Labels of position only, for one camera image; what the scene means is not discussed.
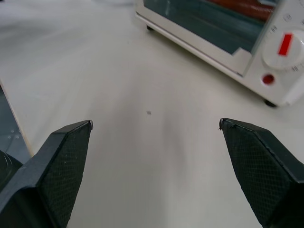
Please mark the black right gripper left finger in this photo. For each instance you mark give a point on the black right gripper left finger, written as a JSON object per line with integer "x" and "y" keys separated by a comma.
{"x": 54, "y": 171}

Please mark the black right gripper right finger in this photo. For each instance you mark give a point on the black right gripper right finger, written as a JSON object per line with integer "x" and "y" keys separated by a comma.
{"x": 259, "y": 166}

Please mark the red indicator light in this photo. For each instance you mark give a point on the red indicator light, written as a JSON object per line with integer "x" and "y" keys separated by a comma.
{"x": 268, "y": 79}

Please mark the white toaster oven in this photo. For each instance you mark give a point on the white toaster oven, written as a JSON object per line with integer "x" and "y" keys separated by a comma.
{"x": 237, "y": 47}

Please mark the white knob with red stripe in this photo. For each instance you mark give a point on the white knob with red stripe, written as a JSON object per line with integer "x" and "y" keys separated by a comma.
{"x": 286, "y": 48}

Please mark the glass oven door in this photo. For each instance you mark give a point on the glass oven door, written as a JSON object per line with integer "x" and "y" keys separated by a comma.
{"x": 204, "y": 31}

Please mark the dark rounded robot part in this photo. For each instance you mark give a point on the dark rounded robot part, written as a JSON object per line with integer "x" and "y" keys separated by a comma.
{"x": 7, "y": 166}

